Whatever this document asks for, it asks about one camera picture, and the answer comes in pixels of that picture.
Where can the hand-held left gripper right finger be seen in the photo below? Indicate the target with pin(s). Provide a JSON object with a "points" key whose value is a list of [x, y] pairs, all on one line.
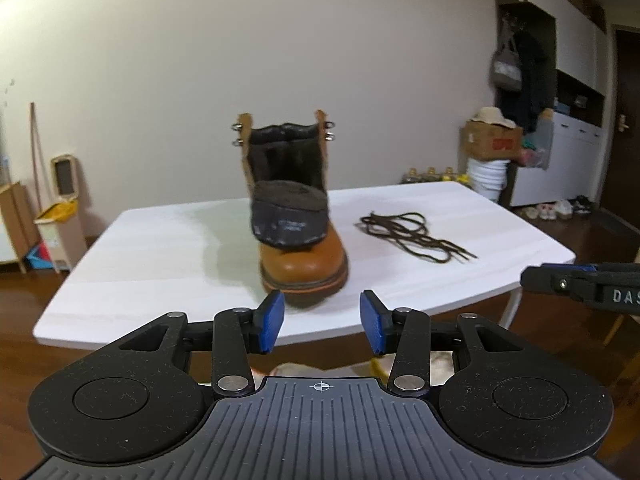
{"points": [[371, 322]]}

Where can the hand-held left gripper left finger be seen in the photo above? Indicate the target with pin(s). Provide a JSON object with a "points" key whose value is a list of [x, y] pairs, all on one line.
{"points": [[272, 322]]}

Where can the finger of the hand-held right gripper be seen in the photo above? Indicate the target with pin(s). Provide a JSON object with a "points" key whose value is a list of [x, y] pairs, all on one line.
{"points": [[560, 280]]}

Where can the tan leather boot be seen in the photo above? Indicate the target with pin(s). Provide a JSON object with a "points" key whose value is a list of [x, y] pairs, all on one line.
{"points": [[305, 265]]}

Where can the dark brown shoelace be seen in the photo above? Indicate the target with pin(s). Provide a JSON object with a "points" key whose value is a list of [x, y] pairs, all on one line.
{"points": [[410, 232]]}

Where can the row of small shoes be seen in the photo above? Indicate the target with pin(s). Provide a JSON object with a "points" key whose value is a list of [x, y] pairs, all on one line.
{"points": [[555, 208]]}

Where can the white plastic buckets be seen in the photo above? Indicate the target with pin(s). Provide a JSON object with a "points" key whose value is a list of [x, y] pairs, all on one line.
{"points": [[487, 177]]}

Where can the cardboard box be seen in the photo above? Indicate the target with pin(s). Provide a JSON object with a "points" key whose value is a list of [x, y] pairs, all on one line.
{"points": [[492, 142]]}

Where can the row of oil bottles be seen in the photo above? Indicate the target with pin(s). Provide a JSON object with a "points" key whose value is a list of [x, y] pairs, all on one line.
{"points": [[432, 175]]}

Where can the dark wooden door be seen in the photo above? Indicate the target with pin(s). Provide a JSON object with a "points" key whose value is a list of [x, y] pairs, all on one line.
{"points": [[625, 120]]}

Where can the white cabinet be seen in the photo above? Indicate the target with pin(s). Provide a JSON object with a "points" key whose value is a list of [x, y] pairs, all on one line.
{"points": [[575, 110]]}

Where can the cream straw hat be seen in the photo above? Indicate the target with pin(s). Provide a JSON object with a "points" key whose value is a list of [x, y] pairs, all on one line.
{"points": [[492, 116]]}

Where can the dark hanging coat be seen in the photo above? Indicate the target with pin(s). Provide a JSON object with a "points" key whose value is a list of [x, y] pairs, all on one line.
{"points": [[535, 85]]}

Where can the grey hanging bag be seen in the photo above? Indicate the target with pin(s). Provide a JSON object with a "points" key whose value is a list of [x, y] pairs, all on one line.
{"points": [[506, 72]]}

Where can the beige trash bin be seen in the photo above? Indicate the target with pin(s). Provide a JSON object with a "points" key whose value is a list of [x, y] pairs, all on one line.
{"points": [[62, 220]]}

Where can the flat cardboard sheets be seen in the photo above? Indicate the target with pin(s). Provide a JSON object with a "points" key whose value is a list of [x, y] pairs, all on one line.
{"points": [[17, 225]]}

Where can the thin wooden stick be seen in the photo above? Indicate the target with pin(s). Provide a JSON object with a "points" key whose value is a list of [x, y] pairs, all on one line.
{"points": [[35, 150]]}

